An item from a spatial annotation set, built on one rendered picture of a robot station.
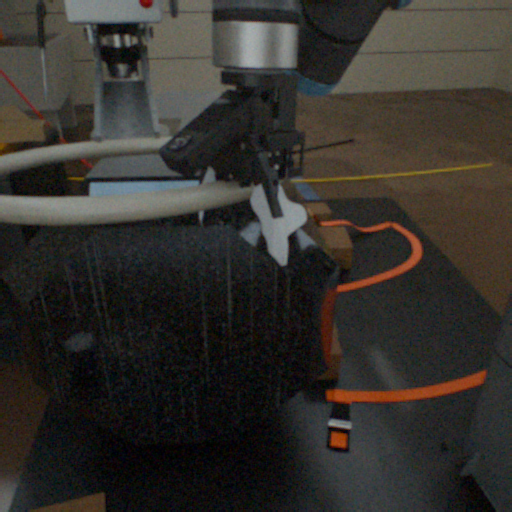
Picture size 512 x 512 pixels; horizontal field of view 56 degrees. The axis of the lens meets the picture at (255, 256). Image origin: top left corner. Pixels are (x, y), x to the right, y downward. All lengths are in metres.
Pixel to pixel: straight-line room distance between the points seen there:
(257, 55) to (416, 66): 6.84
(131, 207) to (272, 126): 0.18
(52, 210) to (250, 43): 0.26
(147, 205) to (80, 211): 0.07
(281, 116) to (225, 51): 0.10
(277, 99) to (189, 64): 5.86
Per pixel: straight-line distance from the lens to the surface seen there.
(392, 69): 7.17
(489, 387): 1.46
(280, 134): 0.54
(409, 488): 1.56
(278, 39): 0.51
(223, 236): 1.09
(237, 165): 0.54
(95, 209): 0.53
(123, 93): 1.24
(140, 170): 1.18
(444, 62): 7.53
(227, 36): 0.52
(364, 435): 1.65
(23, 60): 4.23
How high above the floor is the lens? 1.24
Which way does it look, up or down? 29 degrees down
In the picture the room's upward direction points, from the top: straight up
